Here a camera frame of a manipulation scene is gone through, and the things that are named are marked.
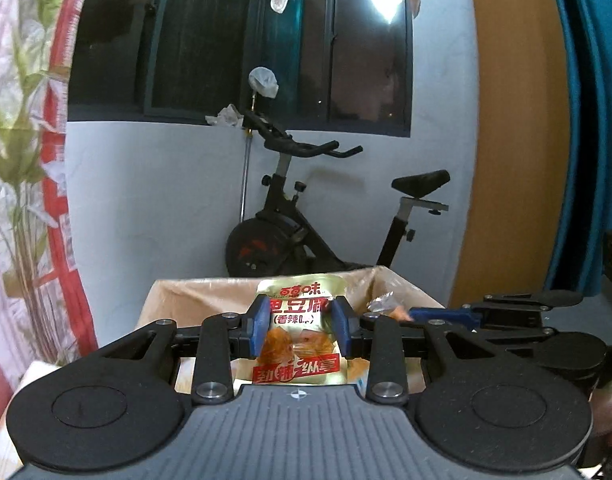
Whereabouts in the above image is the small clear candy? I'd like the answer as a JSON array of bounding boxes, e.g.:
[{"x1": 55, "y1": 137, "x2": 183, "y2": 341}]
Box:
[{"x1": 368, "y1": 292, "x2": 413, "y2": 322}]

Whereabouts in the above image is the gold red tofu snack packet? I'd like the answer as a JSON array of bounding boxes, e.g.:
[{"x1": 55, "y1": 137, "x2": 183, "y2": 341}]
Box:
[{"x1": 231, "y1": 274, "x2": 369, "y2": 389}]

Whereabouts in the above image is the right hand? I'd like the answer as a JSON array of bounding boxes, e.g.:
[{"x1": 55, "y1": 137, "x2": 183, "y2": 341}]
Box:
[{"x1": 588, "y1": 380, "x2": 612, "y2": 465}]

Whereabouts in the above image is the cardboard box with plastic liner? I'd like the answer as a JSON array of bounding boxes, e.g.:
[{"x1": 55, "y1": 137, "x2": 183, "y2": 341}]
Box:
[{"x1": 138, "y1": 266, "x2": 437, "y2": 389}]

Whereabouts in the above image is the orange wooden door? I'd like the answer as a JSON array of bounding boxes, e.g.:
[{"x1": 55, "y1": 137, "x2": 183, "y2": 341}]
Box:
[{"x1": 449, "y1": 0, "x2": 570, "y2": 307}]

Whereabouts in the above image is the black exercise bike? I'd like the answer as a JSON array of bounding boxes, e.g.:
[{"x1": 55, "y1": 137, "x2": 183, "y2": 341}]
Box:
[{"x1": 224, "y1": 109, "x2": 451, "y2": 279}]

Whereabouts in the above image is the metal pole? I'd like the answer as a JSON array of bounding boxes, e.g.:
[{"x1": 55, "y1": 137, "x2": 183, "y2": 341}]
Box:
[{"x1": 239, "y1": 91, "x2": 257, "y2": 223}]

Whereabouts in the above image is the crumpled white cloth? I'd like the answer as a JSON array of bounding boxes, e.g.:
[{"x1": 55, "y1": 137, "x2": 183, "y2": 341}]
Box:
[{"x1": 205, "y1": 104, "x2": 244, "y2": 128}]

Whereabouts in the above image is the yellow checkered tablecloth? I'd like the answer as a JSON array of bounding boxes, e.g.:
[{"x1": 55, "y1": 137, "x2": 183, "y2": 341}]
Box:
[{"x1": 0, "y1": 360, "x2": 60, "y2": 479}]

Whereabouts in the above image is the white plastic bag on pole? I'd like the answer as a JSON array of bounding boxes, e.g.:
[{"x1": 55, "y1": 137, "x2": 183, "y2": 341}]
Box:
[{"x1": 248, "y1": 66, "x2": 279, "y2": 99}]

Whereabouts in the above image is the dark window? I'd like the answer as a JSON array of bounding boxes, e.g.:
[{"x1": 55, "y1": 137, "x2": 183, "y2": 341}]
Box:
[{"x1": 68, "y1": 0, "x2": 413, "y2": 136}]

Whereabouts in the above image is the red printed wall curtain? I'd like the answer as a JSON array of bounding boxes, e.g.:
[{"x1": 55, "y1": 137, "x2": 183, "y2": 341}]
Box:
[{"x1": 0, "y1": 0, "x2": 97, "y2": 420}]

